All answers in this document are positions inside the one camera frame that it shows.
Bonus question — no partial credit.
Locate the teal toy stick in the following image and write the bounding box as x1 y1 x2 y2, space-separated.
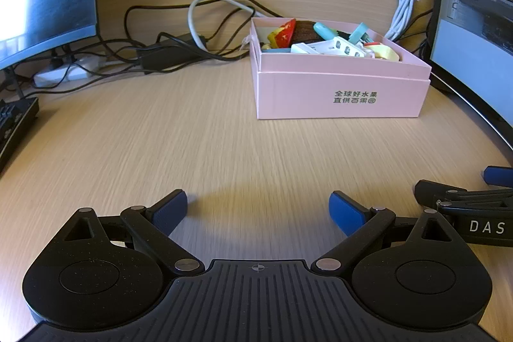
313 22 342 43

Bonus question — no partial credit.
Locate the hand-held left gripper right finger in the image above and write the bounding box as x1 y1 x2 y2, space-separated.
312 190 472 275

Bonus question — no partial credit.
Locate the white power strip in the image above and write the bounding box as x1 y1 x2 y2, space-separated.
33 55 102 89

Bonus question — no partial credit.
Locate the curved computer monitor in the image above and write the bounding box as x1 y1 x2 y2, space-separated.
426 0 513 151

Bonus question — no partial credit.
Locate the grey cable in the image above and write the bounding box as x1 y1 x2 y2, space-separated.
188 0 274 51

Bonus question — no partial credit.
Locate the yellow pudding toy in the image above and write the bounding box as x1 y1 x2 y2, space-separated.
374 44 402 63

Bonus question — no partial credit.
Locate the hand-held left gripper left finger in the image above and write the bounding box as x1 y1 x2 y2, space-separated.
44 188 206 277

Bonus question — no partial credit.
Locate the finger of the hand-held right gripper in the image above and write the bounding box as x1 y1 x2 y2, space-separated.
483 166 513 189
414 179 513 212

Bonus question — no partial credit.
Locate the light blue toy handle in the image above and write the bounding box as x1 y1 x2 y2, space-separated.
348 23 370 45

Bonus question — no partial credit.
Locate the tangle of black cables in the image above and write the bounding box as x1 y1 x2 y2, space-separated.
123 0 282 65
0 37 142 99

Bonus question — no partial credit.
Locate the brown toy cake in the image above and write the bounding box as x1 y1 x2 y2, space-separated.
295 21 320 45

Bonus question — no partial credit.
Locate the black cable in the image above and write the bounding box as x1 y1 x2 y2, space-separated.
396 7 436 43

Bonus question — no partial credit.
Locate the black power adapter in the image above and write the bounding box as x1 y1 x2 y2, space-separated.
135 33 208 75

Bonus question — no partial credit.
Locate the red toy slice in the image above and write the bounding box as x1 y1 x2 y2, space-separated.
266 19 298 49

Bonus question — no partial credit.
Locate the pink cardboard box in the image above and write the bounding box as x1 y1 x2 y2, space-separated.
249 17 433 120

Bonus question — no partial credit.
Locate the black keyboard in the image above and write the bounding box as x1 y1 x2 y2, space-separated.
0 97 41 175

